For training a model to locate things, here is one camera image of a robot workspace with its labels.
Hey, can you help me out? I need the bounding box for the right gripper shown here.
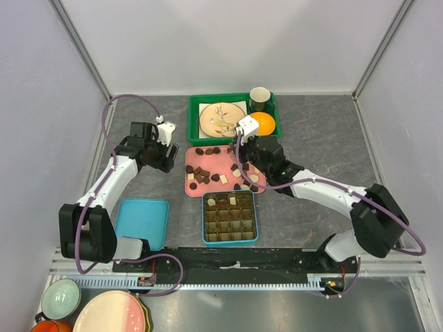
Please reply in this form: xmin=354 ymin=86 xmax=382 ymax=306
xmin=230 ymin=131 xmax=271 ymax=177

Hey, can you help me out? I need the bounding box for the pink chocolate tray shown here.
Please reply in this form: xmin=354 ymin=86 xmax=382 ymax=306
xmin=185 ymin=145 xmax=251 ymax=198

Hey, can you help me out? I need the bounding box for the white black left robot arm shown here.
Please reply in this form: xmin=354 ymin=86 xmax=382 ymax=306
xmin=59 ymin=122 xmax=179 ymax=272

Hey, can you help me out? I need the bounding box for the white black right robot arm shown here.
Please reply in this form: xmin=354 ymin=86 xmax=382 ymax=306
xmin=235 ymin=136 xmax=410 ymax=273

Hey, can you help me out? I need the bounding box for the blue chocolate tin box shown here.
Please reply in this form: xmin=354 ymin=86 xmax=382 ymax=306
xmin=201 ymin=190 xmax=260 ymax=247

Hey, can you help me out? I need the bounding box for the brown plastic chocolate insert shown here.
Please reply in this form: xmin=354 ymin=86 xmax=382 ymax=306
xmin=204 ymin=192 xmax=257 ymax=242

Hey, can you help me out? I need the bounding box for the yellow bowl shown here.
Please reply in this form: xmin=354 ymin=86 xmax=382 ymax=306
xmin=250 ymin=111 xmax=276 ymax=136

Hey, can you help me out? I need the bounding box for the decorated ceramic plate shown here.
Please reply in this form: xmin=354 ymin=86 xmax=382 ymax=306
xmin=199 ymin=102 xmax=246 ymax=138

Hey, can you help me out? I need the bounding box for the green mug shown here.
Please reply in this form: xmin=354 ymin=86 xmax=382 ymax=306
xmin=249 ymin=87 xmax=275 ymax=113

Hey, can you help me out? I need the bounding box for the blue tin lid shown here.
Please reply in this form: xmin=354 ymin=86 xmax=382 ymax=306
xmin=116 ymin=199 xmax=170 ymax=252

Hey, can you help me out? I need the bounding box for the pink white plate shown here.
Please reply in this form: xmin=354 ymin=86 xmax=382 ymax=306
xmin=73 ymin=290 xmax=150 ymax=331

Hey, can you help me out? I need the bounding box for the pale green bowl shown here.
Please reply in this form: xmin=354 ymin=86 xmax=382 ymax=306
xmin=42 ymin=279 xmax=82 ymax=320

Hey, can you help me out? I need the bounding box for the orange red mug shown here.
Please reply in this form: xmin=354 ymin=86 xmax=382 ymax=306
xmin=30 ymin=313 xmax=73 ymax=332

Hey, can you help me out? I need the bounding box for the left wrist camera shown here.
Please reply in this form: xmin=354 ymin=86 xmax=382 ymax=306
xmin=156 ymin=121 xmax=177 ymax=147

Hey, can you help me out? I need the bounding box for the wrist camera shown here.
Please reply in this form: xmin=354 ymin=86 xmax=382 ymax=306
xmin=156 ymin=121 xmax=177 ymax=147
xmin=235 ymin=116 xmax=259 ymax=138

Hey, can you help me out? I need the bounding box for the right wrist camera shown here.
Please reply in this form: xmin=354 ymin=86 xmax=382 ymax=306
xmin=235 ymin=116 xmax=259 ymax=138

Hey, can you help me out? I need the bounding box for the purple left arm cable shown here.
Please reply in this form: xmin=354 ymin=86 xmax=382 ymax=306
xmin=74 ymin=93 xmax=184 ymax=297

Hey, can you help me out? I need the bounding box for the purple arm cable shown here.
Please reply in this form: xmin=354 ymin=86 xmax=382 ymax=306
xmin=74 ymin=93 xmax=184 ymax=297
xmin=235 ymin=129 xmax=426 ymax=300

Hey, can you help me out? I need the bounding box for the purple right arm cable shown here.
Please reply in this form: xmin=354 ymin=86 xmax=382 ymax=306
xmin=235 ymin=129 xmax=426 ymax=300

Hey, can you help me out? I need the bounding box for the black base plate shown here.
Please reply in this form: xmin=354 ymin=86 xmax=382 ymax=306
xmin=113 ymin=247 xmax=358 ymax=275

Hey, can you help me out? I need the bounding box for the slotted cable duct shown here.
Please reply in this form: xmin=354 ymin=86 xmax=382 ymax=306
xmin=64 ymin=275 xmax=325 ymax=293

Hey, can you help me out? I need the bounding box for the aluminium frame rail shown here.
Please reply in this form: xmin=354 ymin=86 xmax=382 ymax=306
xmin=48 ymin=0 xmax=112 ymax=100

